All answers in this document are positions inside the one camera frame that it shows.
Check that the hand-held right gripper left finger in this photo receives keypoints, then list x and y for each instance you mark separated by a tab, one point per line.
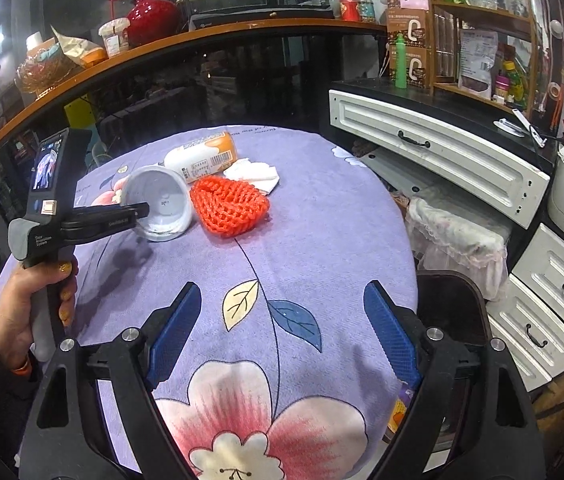
172	335

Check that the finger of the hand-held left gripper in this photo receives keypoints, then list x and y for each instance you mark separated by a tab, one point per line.
102	222

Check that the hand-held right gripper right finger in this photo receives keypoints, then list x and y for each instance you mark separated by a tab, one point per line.
394	335

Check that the dark brown trash bin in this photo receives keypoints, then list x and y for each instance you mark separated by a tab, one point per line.
456	320

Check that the white plastic cup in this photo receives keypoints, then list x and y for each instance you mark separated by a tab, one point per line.
162	195

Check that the person's left hand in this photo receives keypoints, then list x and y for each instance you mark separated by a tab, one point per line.
12	320

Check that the white orange bottle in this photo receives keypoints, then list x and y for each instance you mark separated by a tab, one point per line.
202	157

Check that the orange foam net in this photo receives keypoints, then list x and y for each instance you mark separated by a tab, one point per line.
227	205

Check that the white cabinet drawer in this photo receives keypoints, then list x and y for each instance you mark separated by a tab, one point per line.
521	320
561	270

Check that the purple floral tablecloth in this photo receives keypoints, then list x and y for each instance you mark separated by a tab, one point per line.
282	250

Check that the gold glass bowl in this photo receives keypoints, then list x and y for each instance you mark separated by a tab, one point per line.
44	67

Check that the crumpled white tissue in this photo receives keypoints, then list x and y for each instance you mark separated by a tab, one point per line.
257	172

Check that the plain white drawer panel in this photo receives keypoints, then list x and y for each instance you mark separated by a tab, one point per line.
396	167

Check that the brown paper bag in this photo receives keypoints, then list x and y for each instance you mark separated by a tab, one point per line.
79	47

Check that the curved wooden counter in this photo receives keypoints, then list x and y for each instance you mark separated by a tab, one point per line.
162	52

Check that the long white drawer front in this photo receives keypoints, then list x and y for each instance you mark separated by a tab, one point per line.
436	155

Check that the clear plastic jar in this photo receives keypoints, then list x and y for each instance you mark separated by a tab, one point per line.
114	37

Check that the red vase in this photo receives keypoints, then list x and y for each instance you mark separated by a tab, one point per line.
149	15

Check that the white plastic tool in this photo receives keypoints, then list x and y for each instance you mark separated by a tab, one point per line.
529	130

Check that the brown coffee box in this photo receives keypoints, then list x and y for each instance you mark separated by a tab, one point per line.
416	70
414	30

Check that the yellow cap bottle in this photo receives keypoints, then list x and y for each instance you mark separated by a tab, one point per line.
504	85

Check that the green plastic bottle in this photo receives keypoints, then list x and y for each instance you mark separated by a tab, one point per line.
401	60

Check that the clear food pouch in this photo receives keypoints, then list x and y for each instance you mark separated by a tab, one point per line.
476	65

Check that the red tin can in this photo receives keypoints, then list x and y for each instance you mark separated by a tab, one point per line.
347	5

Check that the teal tin can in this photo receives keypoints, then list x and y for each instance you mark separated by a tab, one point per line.
366	7

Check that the wooden shelf rack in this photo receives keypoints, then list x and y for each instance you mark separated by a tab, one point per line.
481	15

